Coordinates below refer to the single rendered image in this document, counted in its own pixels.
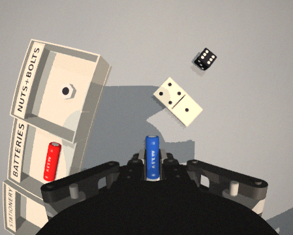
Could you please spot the white hex nut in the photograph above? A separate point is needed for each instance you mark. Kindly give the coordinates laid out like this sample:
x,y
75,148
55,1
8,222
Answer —
x,y
67,91

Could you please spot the red battery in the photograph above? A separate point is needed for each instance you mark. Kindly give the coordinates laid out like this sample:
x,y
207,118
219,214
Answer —
x,y
52,159

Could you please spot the blue aa battery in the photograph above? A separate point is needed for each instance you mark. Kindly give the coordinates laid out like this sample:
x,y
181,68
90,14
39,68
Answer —
x,y
152,152

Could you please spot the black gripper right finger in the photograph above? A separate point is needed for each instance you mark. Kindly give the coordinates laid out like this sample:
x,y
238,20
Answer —
x,y
244,189

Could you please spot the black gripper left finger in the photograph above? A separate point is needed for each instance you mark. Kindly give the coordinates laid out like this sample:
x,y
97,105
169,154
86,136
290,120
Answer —
x,y
62,193

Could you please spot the cream domino tile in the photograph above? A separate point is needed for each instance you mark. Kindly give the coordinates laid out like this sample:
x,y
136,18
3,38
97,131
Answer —
x,y
178,102

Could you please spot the black die with white pips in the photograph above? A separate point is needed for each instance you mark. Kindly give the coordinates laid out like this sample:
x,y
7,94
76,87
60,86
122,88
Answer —
x,y
205,59

